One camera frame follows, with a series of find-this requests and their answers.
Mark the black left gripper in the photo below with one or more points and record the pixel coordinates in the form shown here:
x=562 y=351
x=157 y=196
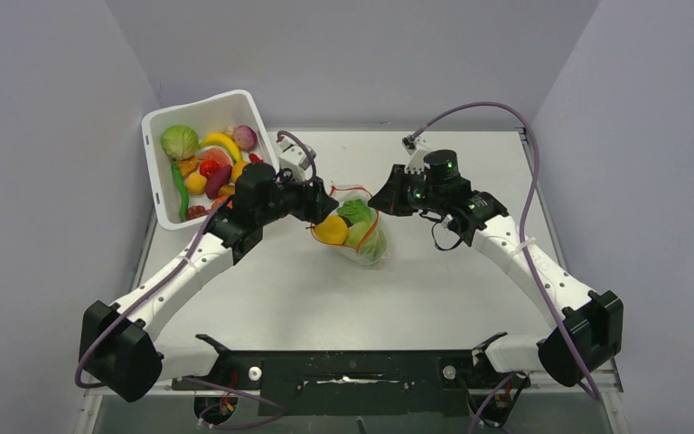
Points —
x=314 y=203

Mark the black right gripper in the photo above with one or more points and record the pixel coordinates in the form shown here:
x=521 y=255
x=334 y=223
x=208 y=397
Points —
x=390 y=198

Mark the yellow pear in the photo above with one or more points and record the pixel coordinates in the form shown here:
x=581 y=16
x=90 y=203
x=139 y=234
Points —
x=333 y=230

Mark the green lettuce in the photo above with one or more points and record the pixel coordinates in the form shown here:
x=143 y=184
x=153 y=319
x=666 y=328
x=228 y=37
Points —
x=367 y=241

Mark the clear orange zip bag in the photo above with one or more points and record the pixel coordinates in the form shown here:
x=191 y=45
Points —
x=343 y=193

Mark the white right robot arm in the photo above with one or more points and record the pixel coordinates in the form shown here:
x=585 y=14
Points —
x=586 y=325

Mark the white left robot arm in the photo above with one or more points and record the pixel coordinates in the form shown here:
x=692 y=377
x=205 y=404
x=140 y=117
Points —
x=118 y=341

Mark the brown potato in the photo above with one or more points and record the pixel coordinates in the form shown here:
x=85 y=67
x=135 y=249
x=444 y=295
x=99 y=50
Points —
x=227 y=190

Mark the orange tangerine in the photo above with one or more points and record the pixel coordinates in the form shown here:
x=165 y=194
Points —
x=222 y=201

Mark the purple onion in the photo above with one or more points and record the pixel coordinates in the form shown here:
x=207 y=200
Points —
x=245 y=138

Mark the purple sweet potato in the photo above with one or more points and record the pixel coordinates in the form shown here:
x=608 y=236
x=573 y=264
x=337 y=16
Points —
x=218 y=179

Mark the watermelon slice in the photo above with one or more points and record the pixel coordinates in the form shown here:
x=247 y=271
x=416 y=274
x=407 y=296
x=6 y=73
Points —
x=216 y=154

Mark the red tomato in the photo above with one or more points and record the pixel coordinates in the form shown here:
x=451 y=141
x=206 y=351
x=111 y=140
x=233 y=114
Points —
x=208 y=168

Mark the red grapes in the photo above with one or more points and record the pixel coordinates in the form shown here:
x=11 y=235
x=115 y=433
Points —
x=195 y=212

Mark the yellow banana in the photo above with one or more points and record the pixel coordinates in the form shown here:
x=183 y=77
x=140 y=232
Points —
x=221 y=140

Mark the yellow lemon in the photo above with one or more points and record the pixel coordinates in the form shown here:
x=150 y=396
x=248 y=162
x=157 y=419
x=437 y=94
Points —
x=195 y=183

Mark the white plastic bin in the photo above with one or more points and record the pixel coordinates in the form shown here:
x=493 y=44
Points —
x=205 y=116

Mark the green cucumber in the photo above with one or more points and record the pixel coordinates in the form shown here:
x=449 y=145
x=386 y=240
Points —
x=179 y=183

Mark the green cabbage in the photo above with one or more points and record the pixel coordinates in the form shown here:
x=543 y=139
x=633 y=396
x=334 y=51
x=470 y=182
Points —
x=180 y=142

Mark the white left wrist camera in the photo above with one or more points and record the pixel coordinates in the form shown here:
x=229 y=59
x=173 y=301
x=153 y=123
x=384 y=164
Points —
x=297 y=157

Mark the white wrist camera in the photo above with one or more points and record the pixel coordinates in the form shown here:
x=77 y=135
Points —
x=297 y=157
x=417 y=150

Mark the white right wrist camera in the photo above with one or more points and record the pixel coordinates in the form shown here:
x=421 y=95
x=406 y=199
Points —
x=417 y=150

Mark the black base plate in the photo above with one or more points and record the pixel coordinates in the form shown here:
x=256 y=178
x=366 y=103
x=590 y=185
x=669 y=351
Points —
x=354 y=383

